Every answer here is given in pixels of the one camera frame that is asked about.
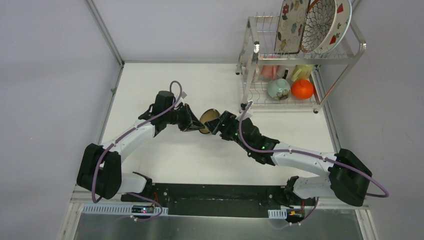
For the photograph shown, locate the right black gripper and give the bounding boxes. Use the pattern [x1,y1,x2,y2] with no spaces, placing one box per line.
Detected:
[204,110,252,153]

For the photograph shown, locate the brown dish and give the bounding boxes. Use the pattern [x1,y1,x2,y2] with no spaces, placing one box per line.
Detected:
[199,108,221,135]

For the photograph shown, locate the mint green bowl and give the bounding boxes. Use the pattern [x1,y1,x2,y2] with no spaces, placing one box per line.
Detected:
[267,78,291,100]

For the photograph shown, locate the pink mug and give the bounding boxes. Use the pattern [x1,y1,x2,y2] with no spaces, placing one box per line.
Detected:
[260,65,279,80]

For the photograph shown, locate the white mug black handle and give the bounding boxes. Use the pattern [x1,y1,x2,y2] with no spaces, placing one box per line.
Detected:
[276,65,296,81]

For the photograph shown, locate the orange bowl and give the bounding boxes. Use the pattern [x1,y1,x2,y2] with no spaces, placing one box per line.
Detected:
[291,79,315,100]

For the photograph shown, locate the pale yellow mug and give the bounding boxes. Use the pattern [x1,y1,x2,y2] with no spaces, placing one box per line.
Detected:
[291,64,314,82]

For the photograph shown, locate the square floral plate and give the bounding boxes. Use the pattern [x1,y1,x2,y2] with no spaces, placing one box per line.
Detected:
[274,0,310,55]

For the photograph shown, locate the brown petal pattern plate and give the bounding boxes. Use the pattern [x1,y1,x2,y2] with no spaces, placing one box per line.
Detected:
[301,0,336,53]

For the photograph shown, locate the watermelon pattern round plate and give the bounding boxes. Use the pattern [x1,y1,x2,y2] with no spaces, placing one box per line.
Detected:
[313,0,352,55]

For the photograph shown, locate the beige cup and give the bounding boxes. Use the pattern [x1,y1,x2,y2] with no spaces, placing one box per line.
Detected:
[244,54,260,83]

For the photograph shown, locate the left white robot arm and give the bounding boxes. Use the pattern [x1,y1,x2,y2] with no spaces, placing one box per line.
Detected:
[76,90,204,203]

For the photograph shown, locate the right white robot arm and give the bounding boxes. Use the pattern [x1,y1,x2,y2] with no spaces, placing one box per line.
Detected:
[201,111,372,207]

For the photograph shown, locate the steel two-tier dish rack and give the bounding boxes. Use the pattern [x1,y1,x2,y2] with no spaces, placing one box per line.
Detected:
[235,14,366,113]

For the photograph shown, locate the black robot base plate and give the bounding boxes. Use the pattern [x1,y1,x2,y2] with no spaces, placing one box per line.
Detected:
[120,172,316,220]

